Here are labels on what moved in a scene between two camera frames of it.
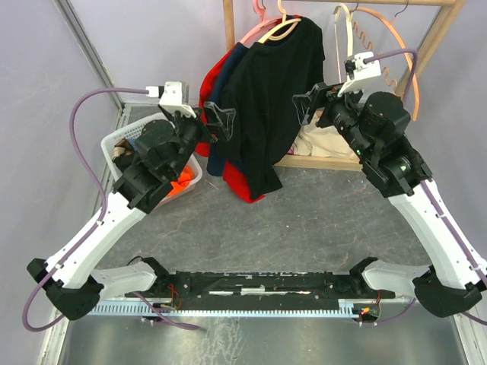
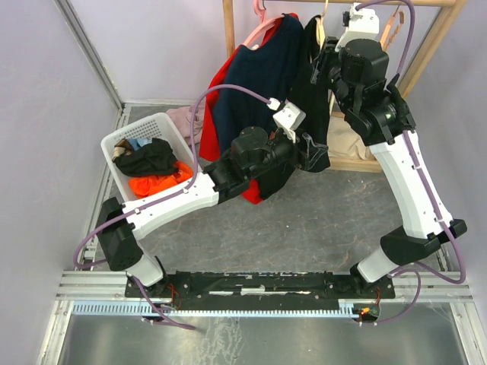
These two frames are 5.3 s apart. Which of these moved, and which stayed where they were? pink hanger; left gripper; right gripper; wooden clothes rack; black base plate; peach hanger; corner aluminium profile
Moved: peach hanger; right gripper; left gripper
Stayed: wooden clothes rack; corner aluminium profile; pink hanger; black base plate
